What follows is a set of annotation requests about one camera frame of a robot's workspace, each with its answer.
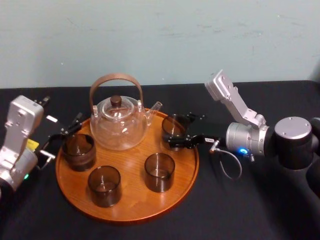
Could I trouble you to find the glass teapot lid brown knob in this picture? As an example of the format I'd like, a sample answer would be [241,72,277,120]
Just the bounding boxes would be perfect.
[102,94,131,118]

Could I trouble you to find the gripper cable silver plug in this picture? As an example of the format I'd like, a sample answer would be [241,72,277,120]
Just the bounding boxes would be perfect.
[38,149,56,171]
[209,141,243,181]

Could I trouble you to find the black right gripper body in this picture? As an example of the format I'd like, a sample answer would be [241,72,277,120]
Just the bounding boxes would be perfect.
[193,116,228,151]

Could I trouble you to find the right gripper cable silver plug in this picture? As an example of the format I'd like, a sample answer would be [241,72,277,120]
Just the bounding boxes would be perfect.
[209,141,243,181]

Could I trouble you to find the left gripper cable silver plug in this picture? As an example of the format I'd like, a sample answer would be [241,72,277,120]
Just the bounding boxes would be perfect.
[38,149,56,171]

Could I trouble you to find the smoked glass cup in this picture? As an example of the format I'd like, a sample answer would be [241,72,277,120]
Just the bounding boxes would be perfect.
[87,165,122,208]
[144,152,176,193]
[61,133,97,173]
[161,113,187,152]

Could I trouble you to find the round wooden tray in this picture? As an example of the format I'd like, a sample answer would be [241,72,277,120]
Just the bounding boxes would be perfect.
[55,108,200,223]

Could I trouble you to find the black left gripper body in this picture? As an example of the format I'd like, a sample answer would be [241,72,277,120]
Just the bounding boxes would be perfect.
[26,111,65,170]

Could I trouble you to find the glass teapot with wooden handle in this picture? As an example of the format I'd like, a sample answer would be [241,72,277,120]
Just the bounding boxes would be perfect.
[89,72,163,151]

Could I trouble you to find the black table cloth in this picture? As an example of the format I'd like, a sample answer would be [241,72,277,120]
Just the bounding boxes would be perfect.
[0,79,320,240]

